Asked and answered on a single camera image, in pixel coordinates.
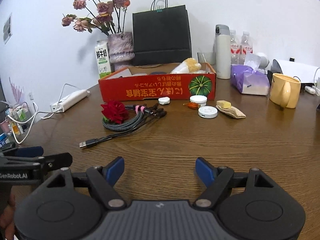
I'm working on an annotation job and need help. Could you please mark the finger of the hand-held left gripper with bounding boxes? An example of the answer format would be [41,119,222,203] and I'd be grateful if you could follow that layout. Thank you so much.
[0,146,44,158]
[0,152,73,178]

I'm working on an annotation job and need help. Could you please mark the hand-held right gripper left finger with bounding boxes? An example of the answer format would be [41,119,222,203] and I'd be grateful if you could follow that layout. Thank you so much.
[46,156,127,210]

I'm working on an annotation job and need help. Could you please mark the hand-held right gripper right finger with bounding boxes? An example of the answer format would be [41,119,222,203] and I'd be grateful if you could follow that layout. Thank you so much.
[193,157,274,210]

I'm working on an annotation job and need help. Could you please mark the black USB cable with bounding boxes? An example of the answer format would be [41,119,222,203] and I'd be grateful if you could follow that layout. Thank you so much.
[79,127,141,149]

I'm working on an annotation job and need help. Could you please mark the grey braided cable coil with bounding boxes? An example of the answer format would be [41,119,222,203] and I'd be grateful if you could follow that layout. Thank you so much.
[102,104,168,132]

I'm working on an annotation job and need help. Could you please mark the red artificial rose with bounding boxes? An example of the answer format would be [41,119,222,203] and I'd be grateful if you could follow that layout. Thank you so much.
[100,100,129,124]

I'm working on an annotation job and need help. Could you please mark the white round disc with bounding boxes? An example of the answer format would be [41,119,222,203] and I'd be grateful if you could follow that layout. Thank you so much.
[198,105,219,119]

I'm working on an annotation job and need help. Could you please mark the beige cloth with yellow block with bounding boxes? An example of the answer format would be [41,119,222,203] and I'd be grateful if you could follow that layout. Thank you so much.
[216,105,247,119]

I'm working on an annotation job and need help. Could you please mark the white jar lid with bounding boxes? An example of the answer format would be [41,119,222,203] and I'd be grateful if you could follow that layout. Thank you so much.
[189,95,208,107]

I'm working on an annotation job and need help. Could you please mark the red cardboard box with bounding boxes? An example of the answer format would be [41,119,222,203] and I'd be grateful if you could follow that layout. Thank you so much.
[98,62,217,102]

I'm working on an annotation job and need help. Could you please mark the wooden desktop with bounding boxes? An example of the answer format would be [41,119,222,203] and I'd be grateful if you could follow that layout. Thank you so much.
[0,65,320,240]

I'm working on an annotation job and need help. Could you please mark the white desktop device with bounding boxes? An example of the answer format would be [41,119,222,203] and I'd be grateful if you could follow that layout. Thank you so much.
[271,58,320,85]

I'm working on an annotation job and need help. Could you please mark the person's left hand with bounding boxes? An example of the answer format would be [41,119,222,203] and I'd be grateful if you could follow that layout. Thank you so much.
[0,199,16,238]

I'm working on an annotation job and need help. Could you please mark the cluttered desk organizer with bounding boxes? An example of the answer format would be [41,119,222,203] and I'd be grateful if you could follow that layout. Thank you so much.
[0,99,33,151]

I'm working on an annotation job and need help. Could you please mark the white power strip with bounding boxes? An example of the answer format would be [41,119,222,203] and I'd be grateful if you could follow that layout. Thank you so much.
[50,89,91,113]

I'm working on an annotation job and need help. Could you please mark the purple tissue pack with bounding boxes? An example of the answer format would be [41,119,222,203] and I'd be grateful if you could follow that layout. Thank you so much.
[230,52,271,96]

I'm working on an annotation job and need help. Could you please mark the white and green milk carton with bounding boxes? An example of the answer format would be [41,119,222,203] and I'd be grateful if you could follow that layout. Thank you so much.
[94,40,112,79]

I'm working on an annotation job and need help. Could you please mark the yellow mug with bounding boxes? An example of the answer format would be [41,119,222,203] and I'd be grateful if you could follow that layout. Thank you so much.
[269,73,301,109]

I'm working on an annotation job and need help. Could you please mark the clear glass cup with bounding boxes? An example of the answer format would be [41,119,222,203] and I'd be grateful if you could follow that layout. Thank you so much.
[197,52,217,66]

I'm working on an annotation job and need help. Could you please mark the white thermos bottle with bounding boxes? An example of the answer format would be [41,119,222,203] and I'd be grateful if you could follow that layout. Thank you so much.
[214,24,232,79]

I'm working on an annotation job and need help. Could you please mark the purple textured vase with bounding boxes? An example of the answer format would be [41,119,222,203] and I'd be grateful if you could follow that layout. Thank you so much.
[107,32,136,71]

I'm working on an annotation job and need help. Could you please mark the white round lamp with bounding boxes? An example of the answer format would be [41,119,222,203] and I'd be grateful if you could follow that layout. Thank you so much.
[256,52,271,71]

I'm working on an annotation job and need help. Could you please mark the black paper bag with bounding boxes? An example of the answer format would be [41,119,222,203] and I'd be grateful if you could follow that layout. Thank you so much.
[132,0,193,67]

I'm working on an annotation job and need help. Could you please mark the dried pink flowers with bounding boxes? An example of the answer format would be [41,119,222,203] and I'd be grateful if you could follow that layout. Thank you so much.
[61,0,131,36]

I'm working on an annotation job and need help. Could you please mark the white charging cable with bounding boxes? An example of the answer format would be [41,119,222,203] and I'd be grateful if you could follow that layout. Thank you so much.
[7,83,87,145]

